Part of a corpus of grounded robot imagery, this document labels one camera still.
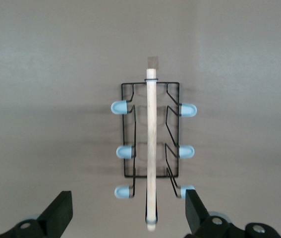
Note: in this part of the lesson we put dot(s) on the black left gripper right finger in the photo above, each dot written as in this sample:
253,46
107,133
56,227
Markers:
197,218

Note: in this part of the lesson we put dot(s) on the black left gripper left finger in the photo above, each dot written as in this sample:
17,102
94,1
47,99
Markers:
56,215

